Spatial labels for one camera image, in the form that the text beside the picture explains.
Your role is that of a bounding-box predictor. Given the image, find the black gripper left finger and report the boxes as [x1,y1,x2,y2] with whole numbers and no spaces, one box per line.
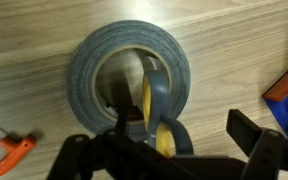
[46,79,198,180]

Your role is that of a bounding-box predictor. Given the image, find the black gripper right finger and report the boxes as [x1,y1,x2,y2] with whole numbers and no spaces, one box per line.
[226,109,288,180]

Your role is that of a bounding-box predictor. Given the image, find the grey duct tape roll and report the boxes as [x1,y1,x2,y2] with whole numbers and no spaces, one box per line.
[66,20,191,134]

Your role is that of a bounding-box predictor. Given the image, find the loose orange T-handle hex key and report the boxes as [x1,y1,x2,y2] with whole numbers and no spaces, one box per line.
[0,128,37,177]

